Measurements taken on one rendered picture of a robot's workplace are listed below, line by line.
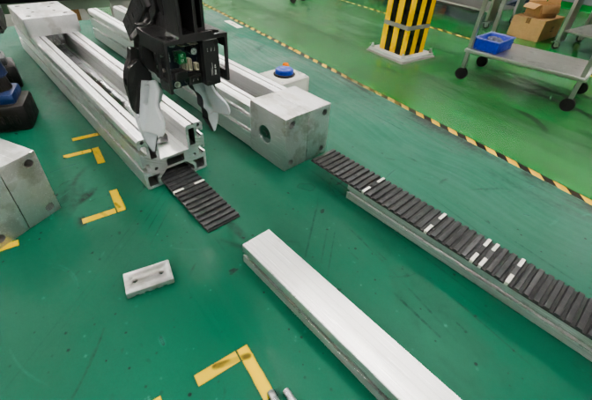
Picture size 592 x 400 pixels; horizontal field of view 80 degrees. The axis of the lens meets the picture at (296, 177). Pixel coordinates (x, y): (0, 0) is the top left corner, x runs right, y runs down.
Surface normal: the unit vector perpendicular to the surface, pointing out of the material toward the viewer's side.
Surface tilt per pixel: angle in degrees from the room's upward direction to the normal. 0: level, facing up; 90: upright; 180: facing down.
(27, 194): 90
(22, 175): 90
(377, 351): 0
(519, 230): 0
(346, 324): 0
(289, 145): 90
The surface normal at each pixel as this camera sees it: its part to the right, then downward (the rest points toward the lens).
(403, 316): 0.05, -0.80
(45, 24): 0.67, 0.47
